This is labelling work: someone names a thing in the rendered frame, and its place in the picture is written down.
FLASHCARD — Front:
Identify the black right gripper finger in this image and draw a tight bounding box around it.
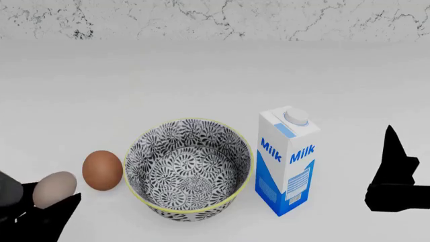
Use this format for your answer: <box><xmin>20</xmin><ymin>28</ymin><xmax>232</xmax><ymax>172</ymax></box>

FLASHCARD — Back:
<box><xmin>406</xmin><ymin>155</ymin><xmax>421</xmax><ymax>187</ymax></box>
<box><xmin>372</xmin><ymin>124</ymin><xmax>409</xmax><ymax>187</ymax></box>

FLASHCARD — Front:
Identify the black white patterned bowl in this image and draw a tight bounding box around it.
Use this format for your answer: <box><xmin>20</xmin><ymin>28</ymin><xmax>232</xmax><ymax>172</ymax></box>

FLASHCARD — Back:
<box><xmin>123</xmin><ymin>117</ymin><xmax>255</xmax><ymax>223</ymax></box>

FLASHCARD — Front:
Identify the blue white milk carton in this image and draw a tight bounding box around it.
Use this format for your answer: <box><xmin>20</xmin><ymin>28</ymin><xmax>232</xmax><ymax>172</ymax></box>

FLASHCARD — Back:
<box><xmin>254</xmin><ymin>105</ymin><xmax>321</xmax><ymax>218</ymax></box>

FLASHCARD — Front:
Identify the brown egg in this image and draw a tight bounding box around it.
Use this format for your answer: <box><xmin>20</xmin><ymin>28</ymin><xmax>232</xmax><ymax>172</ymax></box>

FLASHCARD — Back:
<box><xmin>82</xmin><ymin>149</ymin><xmax>124</xmax><ymax>192</ymax></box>

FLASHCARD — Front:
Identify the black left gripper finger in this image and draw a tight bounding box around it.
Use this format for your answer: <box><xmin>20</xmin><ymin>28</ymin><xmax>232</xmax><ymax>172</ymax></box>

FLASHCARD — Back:
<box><xmin>20</xmin><ymin>181</ymin><xmax>40</xmax><ymax>206</ymax></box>
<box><xmin>35</xmin><ymin>192</ymin><xmax>83</xmax><ymax>234</ymax></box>

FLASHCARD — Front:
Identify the pale beige egg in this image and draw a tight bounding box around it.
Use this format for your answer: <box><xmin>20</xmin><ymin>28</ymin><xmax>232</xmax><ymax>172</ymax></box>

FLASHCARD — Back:
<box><xmin>32</xmin><ymin>171</ymin><xmax>78</xmax><ymax>210</ymax></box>

